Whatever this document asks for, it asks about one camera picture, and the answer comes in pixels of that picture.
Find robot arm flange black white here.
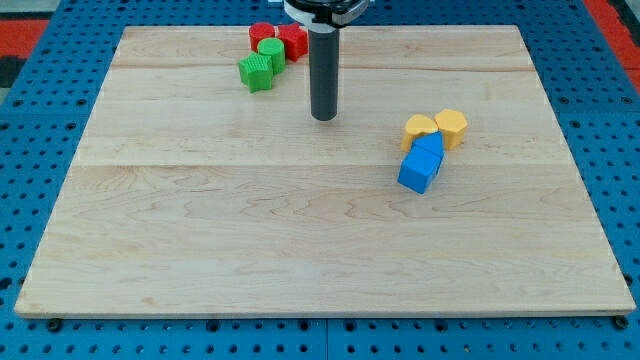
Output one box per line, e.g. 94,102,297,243
284,0,370,33

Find green star block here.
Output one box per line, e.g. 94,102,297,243
238,52,274,93

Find red star block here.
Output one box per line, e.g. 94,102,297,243
277,23,308,62

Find blue cube block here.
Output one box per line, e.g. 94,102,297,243
397,147,443,194

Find blue triangular block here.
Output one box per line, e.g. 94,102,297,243
410,131,445,175

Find yellow heart block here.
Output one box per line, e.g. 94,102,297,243
400,114,439,152

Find light wooden board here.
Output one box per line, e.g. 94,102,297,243
15,25,635,319

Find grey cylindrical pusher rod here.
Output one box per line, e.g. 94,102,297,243
308,30,340,121

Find green cylinder block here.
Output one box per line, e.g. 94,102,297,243
257,37,286,74

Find yellow hexagon block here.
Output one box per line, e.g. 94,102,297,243
435,109,468,150

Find red cylinder block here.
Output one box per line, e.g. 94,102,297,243
248,22,275,52

